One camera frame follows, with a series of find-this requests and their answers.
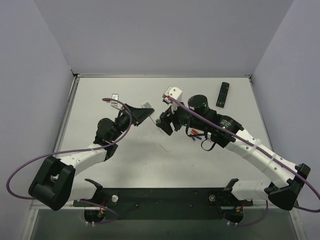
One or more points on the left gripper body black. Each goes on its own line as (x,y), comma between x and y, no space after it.
(132,115)

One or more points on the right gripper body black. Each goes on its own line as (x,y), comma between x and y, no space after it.
(171,120)

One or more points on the white battery cover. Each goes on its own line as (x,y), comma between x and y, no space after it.
(166,147)

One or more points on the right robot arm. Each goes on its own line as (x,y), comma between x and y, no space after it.
(285,179)

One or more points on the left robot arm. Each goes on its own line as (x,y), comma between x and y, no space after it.
(53,184)

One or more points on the white AC remote with display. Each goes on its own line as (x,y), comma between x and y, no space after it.
(146,105)

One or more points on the black TV remote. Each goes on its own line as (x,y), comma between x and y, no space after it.
(222,95)

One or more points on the red orange battery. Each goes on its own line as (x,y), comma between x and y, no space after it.
(194,131)

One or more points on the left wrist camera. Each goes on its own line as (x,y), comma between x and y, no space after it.
(115,102)

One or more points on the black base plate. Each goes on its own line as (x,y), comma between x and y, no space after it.
(160,204)

